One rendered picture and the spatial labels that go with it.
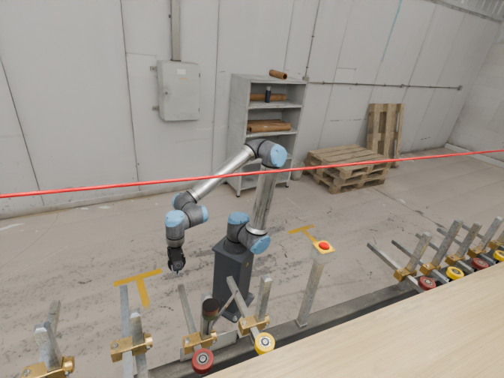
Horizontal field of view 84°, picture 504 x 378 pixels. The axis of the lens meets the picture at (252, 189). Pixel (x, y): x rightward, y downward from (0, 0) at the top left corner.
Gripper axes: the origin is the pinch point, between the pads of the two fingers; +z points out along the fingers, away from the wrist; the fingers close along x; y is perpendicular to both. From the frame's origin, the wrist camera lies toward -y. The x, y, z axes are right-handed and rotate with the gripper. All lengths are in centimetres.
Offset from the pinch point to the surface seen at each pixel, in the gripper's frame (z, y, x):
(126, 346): -15, -42, 26
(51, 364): -18, -42, 47
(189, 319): -3.6, -31.3, 1.1
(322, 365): -8, -71, -41
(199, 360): -8, -52, 2
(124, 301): -13.7, -21.2, 25.3
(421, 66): -98, 276, -517
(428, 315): -7, -71, -104
